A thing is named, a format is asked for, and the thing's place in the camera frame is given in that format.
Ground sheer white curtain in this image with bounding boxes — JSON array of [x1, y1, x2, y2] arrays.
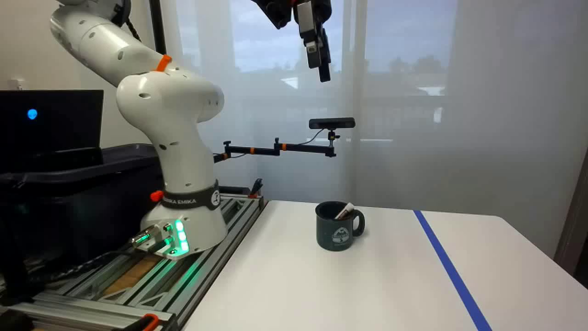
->
[[163, 0, 588, 259]]

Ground black storage bin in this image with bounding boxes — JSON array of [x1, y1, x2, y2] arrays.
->
[[0, 143, 167, 273]]

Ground brown wooden board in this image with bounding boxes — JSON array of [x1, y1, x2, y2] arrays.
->
[[99, 251, 165, 297]]

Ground black vertical pole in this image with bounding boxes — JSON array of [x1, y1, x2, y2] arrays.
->
[[147, 0, 169, 56]]

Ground orange and black clamp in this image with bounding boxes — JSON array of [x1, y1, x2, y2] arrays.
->
[[119, 310, 180, 331]]

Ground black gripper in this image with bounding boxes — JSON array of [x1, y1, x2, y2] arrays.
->
[[251, 0, 334, 84]]

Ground blue tape line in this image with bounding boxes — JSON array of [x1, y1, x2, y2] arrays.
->
[[411, 207, 494, 331]]

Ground dark round bowl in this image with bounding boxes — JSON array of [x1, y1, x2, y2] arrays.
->
[[314, 198, 367, 251]]

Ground black camera on mount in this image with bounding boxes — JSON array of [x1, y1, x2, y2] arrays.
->
[[307, 115, 356, 130]]

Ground black monitor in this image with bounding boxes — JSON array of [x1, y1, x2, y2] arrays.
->
[[0, 88, 106, 174]]

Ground aluminum extrusion base frame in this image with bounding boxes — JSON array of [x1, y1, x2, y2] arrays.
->
[[0, 192, 270, 331]]

